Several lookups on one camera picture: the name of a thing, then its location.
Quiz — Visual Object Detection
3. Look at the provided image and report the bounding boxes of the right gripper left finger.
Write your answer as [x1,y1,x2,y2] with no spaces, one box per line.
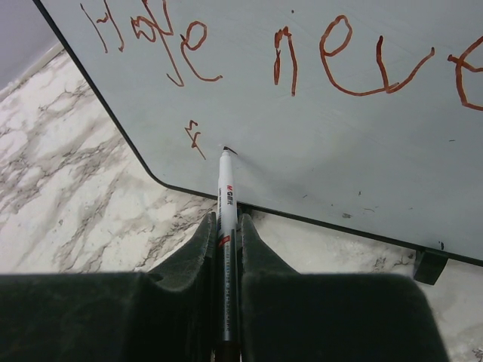
[1,214,216,361]

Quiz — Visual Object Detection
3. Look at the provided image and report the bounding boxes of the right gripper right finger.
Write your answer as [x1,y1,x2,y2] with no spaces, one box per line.
[240,215,448,361]

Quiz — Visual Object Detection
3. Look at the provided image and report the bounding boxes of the white red marker pen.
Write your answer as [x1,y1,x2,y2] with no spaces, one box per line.
[215,146,240,361]

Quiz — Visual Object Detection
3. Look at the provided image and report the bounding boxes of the black framed whiteboard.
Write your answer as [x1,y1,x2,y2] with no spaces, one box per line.
[36,1,482,265]

